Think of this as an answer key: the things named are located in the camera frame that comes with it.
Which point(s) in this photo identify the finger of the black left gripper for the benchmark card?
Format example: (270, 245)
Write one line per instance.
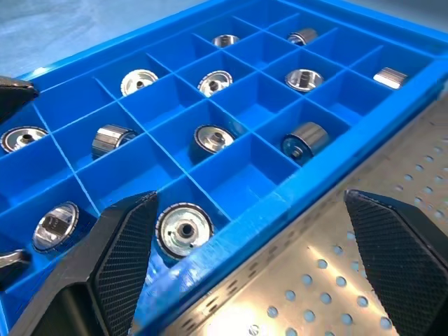
(12, 262)
(15, 96)

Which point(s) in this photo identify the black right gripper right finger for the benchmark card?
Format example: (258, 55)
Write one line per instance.
(406, 262)

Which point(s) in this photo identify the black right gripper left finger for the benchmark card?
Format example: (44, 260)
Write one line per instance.
(105, 273)

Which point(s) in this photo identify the blue plastic compartment tray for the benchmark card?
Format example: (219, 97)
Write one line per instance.
(245, 182)

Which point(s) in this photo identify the blue plastic table cover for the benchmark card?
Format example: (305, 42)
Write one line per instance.
(52, 28)

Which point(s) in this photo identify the perforated steel tray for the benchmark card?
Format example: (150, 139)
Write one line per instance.
(280, 266)

